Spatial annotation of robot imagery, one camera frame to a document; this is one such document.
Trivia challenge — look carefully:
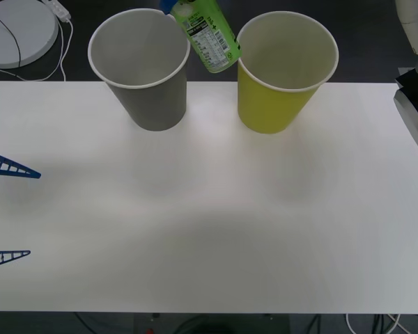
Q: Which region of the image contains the white cable under table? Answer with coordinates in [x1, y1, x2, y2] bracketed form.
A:
[346, 312, 408, 334]

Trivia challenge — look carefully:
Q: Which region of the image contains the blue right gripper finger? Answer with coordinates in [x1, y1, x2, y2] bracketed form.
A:
[159, 0, 177, 17]

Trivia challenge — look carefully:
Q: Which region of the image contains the white power strip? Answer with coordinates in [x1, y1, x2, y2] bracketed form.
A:
[41, 0, 72, 23]

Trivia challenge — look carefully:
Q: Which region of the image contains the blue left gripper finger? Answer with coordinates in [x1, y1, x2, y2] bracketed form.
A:
[0, 250, 31, 270]
[0, 149, 42, 180]

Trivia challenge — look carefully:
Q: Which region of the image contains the thin black cable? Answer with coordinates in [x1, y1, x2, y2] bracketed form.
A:
[0, 7, 23, 69]

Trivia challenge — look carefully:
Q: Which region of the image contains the yellow-green plastic waste bin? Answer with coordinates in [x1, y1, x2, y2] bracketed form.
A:
[236, 10, 339, 135]

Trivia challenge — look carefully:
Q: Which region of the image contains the grey plastic waste bin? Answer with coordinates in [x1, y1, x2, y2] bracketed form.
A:
[87, 9, 191, 132]

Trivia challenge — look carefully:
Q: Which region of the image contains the white power strip cable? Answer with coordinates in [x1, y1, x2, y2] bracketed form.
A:
[0, 19, 75, 83]

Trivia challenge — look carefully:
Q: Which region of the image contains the green plastic bottle black cap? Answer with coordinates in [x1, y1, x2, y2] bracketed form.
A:
[169, 0, 243, 74]

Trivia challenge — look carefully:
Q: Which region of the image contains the round white disc base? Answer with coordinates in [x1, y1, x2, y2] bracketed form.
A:
[0, 0, 60, 70]

